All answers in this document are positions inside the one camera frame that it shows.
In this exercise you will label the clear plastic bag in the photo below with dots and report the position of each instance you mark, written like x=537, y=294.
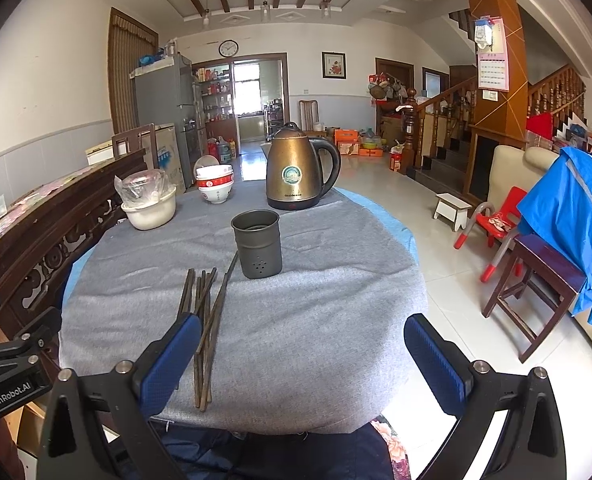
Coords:
x=144, y=188

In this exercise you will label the small white fan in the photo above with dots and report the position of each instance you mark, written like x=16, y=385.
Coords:
x=205, y=161

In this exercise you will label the cream sofa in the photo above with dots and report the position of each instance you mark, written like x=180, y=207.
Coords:
x=513, y=167

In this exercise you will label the checkered cabinet cloth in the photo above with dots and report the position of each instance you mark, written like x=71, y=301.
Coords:
x=38, y=196

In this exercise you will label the grey table cloth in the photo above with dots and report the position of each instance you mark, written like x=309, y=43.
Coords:
x=318, y=347

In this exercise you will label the red plastic child chair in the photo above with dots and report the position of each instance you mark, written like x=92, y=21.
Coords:
x=499, y=225

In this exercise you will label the wall calendar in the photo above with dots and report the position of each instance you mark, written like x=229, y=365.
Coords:
x=492, y=54

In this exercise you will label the stacked red white bowls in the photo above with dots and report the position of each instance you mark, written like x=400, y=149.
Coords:
x=215, y=182

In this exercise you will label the grey utensil holder cup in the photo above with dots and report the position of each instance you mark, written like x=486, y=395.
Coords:
x=257, y=237

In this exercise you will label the bronze electric kettle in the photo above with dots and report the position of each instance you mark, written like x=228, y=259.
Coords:
x=300, y=170

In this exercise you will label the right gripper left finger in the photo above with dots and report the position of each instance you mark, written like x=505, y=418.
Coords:
x=99, y=426

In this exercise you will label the dark wooden stool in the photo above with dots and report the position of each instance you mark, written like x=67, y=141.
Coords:
x=536, y=266

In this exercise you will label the grey refrigerator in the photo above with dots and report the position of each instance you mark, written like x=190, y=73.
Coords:
x=167, y=93

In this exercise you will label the wooden staircase railing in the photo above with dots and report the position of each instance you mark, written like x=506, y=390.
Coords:
x=468, y=106

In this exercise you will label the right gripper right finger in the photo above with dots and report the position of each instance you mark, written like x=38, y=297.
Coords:
x=531, y=442

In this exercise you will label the wooden dining chair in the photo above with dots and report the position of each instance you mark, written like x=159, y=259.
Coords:
x=141, y=138

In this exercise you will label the blue jacket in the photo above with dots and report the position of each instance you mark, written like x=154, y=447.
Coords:
x=558, y=209

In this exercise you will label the framed flower picture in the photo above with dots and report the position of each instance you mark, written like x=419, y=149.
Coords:
x=333, y=65

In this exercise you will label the blue table cover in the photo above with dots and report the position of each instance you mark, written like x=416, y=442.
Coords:
x=391, y=219

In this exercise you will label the round wall clock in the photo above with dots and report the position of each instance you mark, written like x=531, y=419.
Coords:
x=228, y=48

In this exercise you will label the orange cardboard box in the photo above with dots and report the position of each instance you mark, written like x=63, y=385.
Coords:
x=347, y=141

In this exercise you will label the brown window blind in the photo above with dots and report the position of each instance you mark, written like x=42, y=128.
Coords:
x=128, y=41

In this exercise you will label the small white stool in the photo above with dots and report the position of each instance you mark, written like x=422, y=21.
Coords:
x=453, y=209

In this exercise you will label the wooden chair by wall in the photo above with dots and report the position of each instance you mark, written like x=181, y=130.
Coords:
x=309, y=118

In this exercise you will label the white basin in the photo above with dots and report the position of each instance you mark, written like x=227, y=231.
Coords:
x=155, y=215

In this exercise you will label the dark carved wooden cabinet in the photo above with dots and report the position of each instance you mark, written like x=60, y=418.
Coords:
x=37, y=253

